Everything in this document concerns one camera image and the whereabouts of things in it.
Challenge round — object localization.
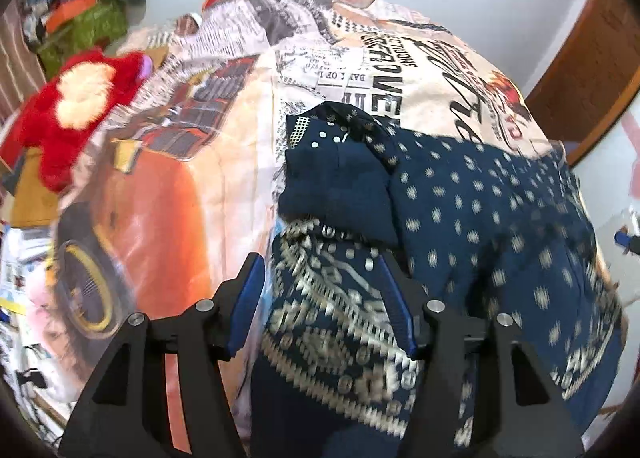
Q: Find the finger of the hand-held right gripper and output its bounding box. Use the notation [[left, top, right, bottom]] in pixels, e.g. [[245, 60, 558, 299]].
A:
[[614, 225, 640, 257]]

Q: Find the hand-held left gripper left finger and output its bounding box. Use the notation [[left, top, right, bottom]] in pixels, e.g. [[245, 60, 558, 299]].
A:
[[57, 252, 266, 458]]

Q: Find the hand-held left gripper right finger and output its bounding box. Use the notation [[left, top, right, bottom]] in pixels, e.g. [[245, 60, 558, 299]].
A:
[[377, 251, 586, 458]]

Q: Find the navy patterned hooded sweater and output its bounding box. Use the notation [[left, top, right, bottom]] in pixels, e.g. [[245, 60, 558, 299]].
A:
[[250, 101, 627, 458]]

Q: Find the printed bed blanket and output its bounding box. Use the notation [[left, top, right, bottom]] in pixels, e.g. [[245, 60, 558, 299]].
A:
[[42, 0, 628, 439]]

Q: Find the wooden wardrobe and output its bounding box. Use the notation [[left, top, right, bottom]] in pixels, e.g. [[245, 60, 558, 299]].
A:
[[524, 0, 640, 168]]

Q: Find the pile of papers and magazines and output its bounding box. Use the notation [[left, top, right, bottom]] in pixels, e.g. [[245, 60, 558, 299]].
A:
[[0, 223, 68, 444]]

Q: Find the brown wooden board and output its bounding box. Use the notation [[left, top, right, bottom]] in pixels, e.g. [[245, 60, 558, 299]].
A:
[[7, 148, 63, 229]]

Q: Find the red plush toy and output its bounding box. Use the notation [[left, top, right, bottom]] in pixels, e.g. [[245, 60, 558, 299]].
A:
[[0, 49, 152, 193]]

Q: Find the brown striped curtain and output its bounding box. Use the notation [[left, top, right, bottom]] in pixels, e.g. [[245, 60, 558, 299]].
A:
[[0, 8, 47, 112]]

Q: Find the orange box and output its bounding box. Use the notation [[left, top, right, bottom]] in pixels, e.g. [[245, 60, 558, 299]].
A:
[[45, 0, 100, 33]]

